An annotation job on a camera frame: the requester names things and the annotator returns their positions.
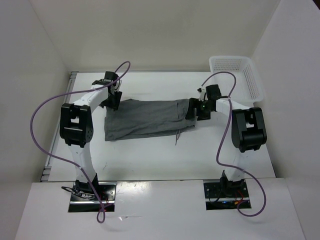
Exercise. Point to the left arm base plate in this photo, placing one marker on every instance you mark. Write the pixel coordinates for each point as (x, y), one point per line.
(82, 202)

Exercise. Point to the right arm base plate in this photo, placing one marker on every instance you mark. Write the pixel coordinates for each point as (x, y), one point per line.
(229, 199)

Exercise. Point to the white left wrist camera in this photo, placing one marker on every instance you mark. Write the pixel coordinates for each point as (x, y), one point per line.
(116, 87)

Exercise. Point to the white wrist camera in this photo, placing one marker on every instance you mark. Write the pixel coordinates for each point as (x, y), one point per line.
(202, 94)
(116, 87)

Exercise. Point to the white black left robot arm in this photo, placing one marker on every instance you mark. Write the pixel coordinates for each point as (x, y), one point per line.
(76, 127)

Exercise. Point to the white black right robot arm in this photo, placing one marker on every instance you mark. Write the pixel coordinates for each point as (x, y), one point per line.
(248, 131)

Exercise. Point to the white plastic basket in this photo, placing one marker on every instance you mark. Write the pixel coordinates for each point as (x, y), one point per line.
(239, 74)

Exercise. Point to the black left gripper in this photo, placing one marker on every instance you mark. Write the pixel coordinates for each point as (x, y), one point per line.
(113, 104)

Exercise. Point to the grey shorts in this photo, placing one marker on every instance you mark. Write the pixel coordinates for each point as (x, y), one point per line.
(137, 119)

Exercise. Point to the aluminium table frame rail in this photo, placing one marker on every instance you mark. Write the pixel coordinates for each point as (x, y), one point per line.
(47, 167)

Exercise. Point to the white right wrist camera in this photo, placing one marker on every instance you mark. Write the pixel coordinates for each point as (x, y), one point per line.
(202, 94)

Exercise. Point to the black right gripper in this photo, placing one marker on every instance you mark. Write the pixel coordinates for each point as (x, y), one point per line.
(194, 102)

